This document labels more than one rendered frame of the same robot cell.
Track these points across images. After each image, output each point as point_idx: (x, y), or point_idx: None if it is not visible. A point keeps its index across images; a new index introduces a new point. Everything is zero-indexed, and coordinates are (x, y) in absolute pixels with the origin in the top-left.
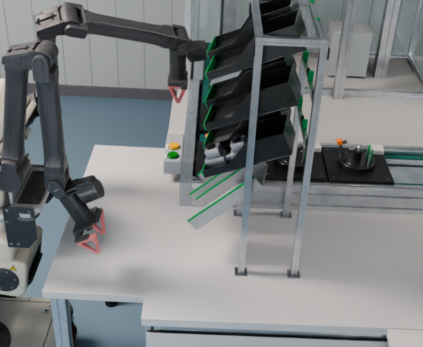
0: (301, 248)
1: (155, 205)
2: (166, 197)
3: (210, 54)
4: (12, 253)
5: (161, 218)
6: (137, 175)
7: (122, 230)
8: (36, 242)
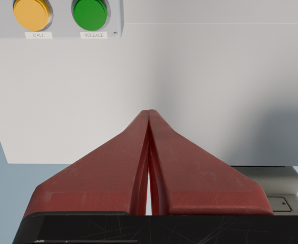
0: None
1: (221, 29)
2: (189, 4)
3: None
4: None
5: (276, 10)
6: (104, 77)
7: None
8: (254, 177)
